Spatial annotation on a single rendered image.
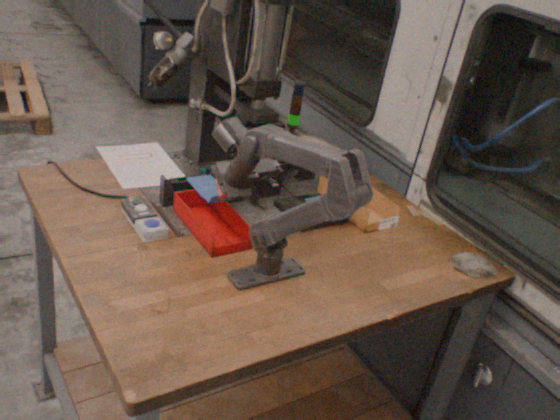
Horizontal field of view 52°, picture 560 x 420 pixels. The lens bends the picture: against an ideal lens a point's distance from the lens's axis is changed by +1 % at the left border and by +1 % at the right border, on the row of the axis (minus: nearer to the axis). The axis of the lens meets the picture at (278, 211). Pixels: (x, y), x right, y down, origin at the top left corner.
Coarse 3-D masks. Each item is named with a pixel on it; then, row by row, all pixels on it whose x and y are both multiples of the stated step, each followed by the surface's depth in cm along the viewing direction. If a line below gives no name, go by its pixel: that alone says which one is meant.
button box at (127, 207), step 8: (64, 176) 171; (96, 192) 165; (128, 200) 160; (144, 200) 161; (128, 208) 156; (152, 208) 158; (128, 216) 156; (136, 216) 153; (144, 216) 154; (152, 216) 155
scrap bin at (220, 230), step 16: (176, 192) 161; (192, 192) 164; (176, 208) 162; (192, 208) 166; (208, 208) 168; (224, 208) 162; (192, 224) 154; (208, 224) 160; (224, 224) 161; (240, 224) 156; (208, 240) 147; (224, 240) 154; (240, 240) 155
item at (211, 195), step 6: (192, 180) 158; (198, 180) 158; (204, 180) 159; (210, 180) 160; (198, 186) 155; (210, 186) 157; (216, 186) 157; (204, 192) 153; (210, 192) 154; (216, 192) 154; (210, 198) 148; (216, 198) 149
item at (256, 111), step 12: (216, 84) 178; (228, 84) 181; (228, 96) 172; (240, 96) 176; (240, 108) 167; (252, 108) 165; (264, 108) 167; (216, 120) 167; (240, 120) 166; (252, 120) 163; (264, 120) 163; (276, 120) 166
